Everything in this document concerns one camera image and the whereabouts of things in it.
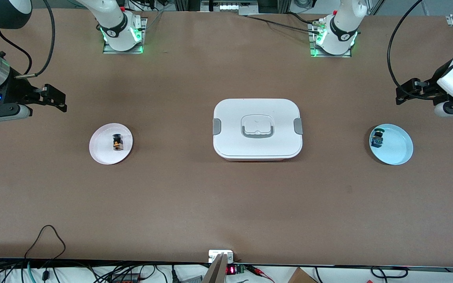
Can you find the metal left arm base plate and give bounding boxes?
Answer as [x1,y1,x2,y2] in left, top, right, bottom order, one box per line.
[309,22,353,58]

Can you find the light blue round plate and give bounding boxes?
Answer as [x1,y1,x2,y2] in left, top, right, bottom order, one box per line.
[369,124,414,165]

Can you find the blue push-button switch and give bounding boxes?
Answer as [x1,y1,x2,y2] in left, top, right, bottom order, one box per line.
[371,128,385,148]

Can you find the aluminium profile post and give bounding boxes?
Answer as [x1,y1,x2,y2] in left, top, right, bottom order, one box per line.
[202,254,228,283]

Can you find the white mounting bracket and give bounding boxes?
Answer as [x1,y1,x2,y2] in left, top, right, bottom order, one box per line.
[208,250,234,264]

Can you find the pink round plate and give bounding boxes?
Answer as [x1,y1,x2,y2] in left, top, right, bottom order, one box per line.
[89,123,134,165]

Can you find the red probe lead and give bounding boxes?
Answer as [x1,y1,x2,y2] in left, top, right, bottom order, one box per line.
[246,265,276,283]

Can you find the white lunch box, grey clips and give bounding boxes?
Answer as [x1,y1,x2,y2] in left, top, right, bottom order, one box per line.
[212,98,303,162]

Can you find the white device panel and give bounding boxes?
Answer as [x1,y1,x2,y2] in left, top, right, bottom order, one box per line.
[201,0,259,12]

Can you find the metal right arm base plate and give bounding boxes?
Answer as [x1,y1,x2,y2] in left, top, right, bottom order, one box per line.
[103,18,147,54]

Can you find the black cable with metal plug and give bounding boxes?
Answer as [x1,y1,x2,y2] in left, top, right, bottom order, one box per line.
[246,15,325,34]

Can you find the brown cardboard piece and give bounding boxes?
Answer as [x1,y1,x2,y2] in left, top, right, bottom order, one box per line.
[287,267,317,283]

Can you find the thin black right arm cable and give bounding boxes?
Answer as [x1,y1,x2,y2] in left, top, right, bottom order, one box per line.
[0,28,33,76]

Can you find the black flat looped cable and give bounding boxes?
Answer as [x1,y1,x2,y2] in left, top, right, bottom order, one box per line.
[370,266,409,279]

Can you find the thin black looped cable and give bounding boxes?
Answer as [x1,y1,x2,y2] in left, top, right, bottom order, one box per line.
[24,225,66,262]

